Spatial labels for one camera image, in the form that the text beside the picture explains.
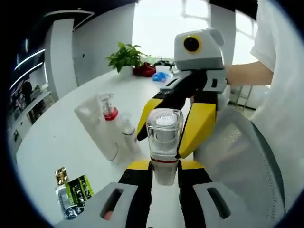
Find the bright window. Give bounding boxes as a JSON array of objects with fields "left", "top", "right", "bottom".
[{"left": 132, "top": 0, "right": 258, "bottom": 66}]

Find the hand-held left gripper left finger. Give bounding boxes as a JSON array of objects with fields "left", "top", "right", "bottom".
[{"left": 54, "top": 160, "right": 152, "bottom": 228}]

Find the red collar skincare spray bottle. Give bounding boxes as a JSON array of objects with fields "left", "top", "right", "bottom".
[{"left": 98, "top": 93, "right": 129, "bottom": 152}]

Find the grey mesh chair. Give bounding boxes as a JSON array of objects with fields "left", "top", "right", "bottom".
[{"left": 193, "top": 106, "right": 285, "bottom": 228}]

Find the white lab counter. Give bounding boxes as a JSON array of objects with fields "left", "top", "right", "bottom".
[{"left": 10, "top": 91, "right": 59, "bottom": 126}]

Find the large black green skincare packet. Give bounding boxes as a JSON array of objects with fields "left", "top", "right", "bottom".
[{"left": 63, "top": 174, "right": 95, "bottom": 220}]

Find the green potted plant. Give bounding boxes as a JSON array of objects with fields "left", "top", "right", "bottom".
[{"left": 106, "top": 41, "right": 149, "bottom": 76}]

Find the ceiling light strip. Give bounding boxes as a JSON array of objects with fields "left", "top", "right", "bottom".
[
  {"left": 14, "top": 48, "right": 46, "bottom": 71},
  {"left": 9, "top": 63, "right": 46, "bottom": 90}
]

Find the blue plastic bag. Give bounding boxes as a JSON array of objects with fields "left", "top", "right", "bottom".
[{"left": 152, "top": 71, "right": 173, "bottom": 83}]

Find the red bag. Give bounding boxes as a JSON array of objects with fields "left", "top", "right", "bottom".
[{"left": 132, "top": 62, "right": 157, "bottom": 78}]

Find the white skincare tube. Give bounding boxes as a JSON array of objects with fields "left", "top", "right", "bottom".
[{"left": 73, "top": 94, "right": 121, "bottom": 165}]

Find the gold foil skincare packet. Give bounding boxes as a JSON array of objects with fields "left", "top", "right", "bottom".
[{"left": 55, "top": 166, "right": 70, "bottom": 188}]

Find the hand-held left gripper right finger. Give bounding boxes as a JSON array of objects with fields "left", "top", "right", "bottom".
[{"left": 177, "top": 160, "right": 266, "bottom": 228}]

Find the small white skincare bottle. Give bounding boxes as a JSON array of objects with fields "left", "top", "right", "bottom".
[
  {"left": 120, "top": 113, "right": 142, "bottom": 154},
  {"left": 146, "top": 108, "right": 185, "bottom": 186}
]

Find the small black device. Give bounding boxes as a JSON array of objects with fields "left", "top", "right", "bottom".
[{"left": 154, "top": 59, "right": 176, "bottom": 71}]

